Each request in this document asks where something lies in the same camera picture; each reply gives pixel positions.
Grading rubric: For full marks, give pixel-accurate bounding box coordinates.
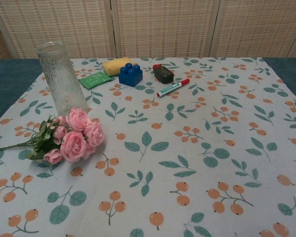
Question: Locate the pink rose bouquet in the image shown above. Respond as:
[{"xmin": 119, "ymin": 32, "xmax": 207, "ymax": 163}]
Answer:
[{"xmin": 0, "ymin": 107, "xmax": 105, "ymax": 164}]

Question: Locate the clear textured glass vase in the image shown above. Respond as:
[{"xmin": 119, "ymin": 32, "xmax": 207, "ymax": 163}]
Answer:
[{"xmin": 37, "ymin": 41, "xmax": 89, "ymax": 118}]

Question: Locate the red capped whiteboard marker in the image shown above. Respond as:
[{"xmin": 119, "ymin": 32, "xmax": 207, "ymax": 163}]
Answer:
[{"xmin": 156, "ymin": 78, "xmax": 190, "ymax": 98}]

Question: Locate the fruit and leaf print tablecloth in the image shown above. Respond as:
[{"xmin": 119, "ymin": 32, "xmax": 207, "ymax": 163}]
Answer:
[{"xmin": 0, "ymin": 56, "xmax": 296, "ymax": 237}]

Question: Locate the blue toy building block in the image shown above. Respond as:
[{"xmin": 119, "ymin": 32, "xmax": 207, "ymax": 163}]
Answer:
[{"xmin": 118, "ymin": 63, "xmax": 143, "ymax": 87}]

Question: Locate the dark box with red cap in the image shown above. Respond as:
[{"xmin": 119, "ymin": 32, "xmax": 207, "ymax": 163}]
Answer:
[{"xmin": 152, "ymin": 63, "xmax": 175, "ymax": 83}]

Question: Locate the yellow sponge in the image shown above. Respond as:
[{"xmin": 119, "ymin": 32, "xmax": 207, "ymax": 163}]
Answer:
[{"xmin": 102, "ymin": 57, "xmax": 134, "ymax": 76}]

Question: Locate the green sachet packet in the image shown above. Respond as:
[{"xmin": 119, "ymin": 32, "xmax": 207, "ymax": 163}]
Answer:
[{"xmin": 78, "ymin": 72, "xmax": 113, "ymax": 89}]

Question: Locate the woven folding screen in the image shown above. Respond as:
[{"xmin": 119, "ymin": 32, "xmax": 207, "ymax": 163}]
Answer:
[{"xmin": 0, "ymin": 0, "xmax": 296, "ymax": 63}]

